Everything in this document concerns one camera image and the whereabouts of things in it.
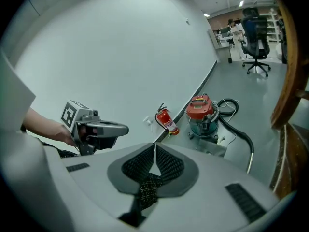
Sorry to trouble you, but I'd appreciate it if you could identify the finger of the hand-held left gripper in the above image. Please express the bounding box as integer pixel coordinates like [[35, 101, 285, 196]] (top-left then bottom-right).
[[86, 120, 130, 138]]

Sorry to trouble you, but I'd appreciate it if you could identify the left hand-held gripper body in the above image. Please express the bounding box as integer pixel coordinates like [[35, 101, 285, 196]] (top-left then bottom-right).
[[58, 99, 119, 156]]

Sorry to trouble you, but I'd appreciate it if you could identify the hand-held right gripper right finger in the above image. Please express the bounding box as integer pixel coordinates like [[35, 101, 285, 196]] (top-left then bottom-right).
[[142, 142, 282, 231]]

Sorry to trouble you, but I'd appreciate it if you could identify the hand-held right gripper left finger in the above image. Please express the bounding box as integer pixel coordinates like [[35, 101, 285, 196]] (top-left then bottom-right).
[[59, 142, 156, 229]]

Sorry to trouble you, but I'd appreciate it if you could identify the person's left forearm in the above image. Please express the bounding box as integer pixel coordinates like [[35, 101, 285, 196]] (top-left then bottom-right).
[[22, 107, 63, 140]]

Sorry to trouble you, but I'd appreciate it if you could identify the person's left hand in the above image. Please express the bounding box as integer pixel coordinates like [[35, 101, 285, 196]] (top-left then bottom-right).
[[53, 124, 78, 147]]

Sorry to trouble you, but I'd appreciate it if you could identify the metal vacuum tube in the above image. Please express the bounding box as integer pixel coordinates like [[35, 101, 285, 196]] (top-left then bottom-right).
[[245, 151, 254, 174]]

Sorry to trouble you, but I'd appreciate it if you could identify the red fire extinguisher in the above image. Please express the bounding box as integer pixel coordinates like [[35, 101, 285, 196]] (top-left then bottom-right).
[[154, 102, 180, 136]]

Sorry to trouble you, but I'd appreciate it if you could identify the grey cabinet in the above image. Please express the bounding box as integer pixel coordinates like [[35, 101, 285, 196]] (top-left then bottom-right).
[[207, 29, 233, 63]]

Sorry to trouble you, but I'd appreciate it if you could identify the black office chair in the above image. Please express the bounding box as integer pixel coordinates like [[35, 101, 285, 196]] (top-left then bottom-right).
[[238, 7, 272, 78]]

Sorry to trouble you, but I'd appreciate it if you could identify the white storage shelf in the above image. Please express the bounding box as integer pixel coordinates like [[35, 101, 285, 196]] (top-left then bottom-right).
[[264, 7, 282, 43]]

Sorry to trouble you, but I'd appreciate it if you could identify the thin white cable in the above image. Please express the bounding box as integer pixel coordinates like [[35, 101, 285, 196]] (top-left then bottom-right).
[[148, 120, 158, 168]]

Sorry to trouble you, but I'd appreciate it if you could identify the white vacuum power cord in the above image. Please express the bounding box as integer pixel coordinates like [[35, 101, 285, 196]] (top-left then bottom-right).
[[217, 98, 239, 146]]

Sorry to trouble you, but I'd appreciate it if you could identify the black vacuum hose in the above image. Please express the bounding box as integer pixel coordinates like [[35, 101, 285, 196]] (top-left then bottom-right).
[[216, 97, 255, 156]]

